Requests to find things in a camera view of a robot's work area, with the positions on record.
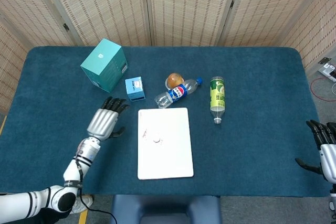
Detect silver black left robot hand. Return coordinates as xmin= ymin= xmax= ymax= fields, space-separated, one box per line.
xmin=86 ymin=96 xmax=131 ymax=142

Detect orange round fruit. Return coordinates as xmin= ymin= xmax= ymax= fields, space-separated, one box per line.
xmin=165 ymin=73 xmax=184 ymax=89

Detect clear Pepsi plastic bottle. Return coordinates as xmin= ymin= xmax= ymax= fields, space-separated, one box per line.
xmin=154 ymin=77 xmax=203 ymax=109

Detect green label plastic bottle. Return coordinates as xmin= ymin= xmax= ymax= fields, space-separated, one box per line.
xmin=209 ymin=76 xmax=226 ymax=125

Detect white board black frame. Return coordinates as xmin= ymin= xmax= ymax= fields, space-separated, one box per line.
xmin=137 ymin=107 xmax=194 ymax=180

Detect small light blue box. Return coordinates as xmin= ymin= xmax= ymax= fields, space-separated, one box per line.
xmin=124 ymin=76 xmax=146 ymax=102

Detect red floor cable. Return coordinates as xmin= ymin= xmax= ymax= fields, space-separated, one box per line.
xmin=310 ymin=77 xmax=336 ymax=102

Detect white sneaker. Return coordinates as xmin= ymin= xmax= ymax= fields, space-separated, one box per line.
xmin=69 ymin=195 xmax=94 ymax=215

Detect large teal cardboard box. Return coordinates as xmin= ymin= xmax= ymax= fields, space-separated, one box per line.
xmin=80 ymin=38 xmax=129 ymax=93

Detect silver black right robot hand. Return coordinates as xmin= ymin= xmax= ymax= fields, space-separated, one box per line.
xmin=295 ymin=119 xmax=336 ymax=183

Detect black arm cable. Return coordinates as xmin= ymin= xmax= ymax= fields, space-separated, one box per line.
xmin=74 ymin=155 xmax=118 ymax=224

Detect dark teal table cloth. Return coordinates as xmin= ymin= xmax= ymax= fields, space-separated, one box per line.
xmin=0 ymin=46 xmax=333 ymax=198

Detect white power strip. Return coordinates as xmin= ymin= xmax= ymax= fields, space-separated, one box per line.
xmin=318 ymin=62 xmax=336 ymax=82

